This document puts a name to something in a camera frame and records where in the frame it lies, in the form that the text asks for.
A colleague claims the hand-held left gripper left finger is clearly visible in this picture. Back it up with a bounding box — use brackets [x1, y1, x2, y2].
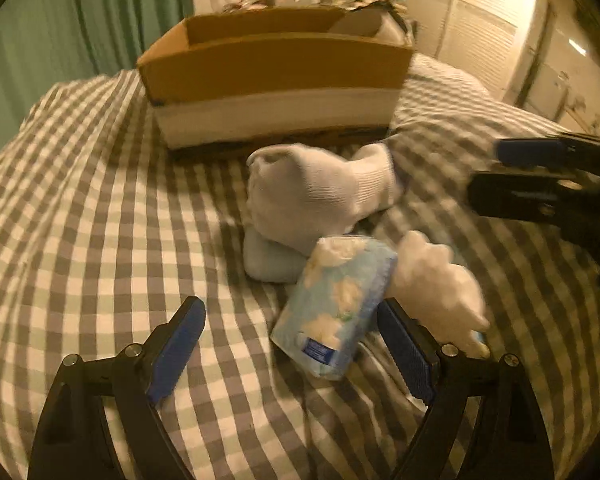
[27, 296, 207, 480]

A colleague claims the blue floral tissue pack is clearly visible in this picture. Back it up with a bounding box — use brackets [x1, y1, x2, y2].
[271, 235, 398, 381]

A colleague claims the light blue cloth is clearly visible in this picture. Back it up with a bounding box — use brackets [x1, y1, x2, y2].
[242, 230, 306, 283]

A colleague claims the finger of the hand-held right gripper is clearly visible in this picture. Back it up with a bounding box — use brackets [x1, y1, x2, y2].
[467, 170, 600, 228]
[495, 132, 600, 183]

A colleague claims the grey checkered blanket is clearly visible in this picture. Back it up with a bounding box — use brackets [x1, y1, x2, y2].
[0, 55, 600, 480]

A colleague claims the white sock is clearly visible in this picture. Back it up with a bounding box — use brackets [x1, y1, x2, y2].
[246, 143, 405, 253]

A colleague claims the green curtain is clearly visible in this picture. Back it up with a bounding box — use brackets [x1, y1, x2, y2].
[0, 0, 196, 153]

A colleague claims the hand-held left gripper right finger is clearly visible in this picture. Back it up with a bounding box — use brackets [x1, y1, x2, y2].
[376, 298, 556, 480]

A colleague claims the cardboard box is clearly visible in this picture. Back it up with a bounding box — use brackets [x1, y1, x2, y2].
[136, 7, 416, 150]

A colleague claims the white tissue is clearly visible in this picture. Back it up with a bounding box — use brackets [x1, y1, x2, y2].
[387, 230, 492, 358]

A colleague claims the white louvered door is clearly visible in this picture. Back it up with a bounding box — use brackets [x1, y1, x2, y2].
[437, 0, 536, 93]

